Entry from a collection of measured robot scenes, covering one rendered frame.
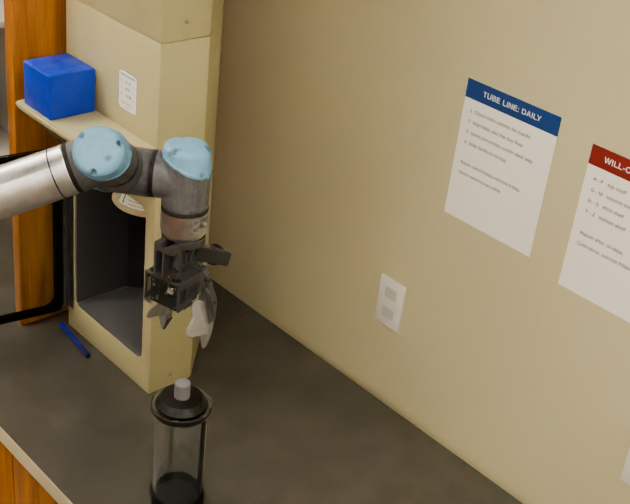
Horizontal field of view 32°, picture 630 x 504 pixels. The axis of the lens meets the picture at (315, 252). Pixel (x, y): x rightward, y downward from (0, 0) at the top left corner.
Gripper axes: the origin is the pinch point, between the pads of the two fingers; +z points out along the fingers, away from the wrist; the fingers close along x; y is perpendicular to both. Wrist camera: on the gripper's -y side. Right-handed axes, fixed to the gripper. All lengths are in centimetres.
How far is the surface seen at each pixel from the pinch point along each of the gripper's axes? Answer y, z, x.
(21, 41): -24, -29, -62
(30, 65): -17, -28, -54
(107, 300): -34, 30, -48
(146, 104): -21.9, -26.5, -28.6
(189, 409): 2.0, 14.0, 3.1
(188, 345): -30.6, 29.1, -22.3
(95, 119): -22, -19, -42
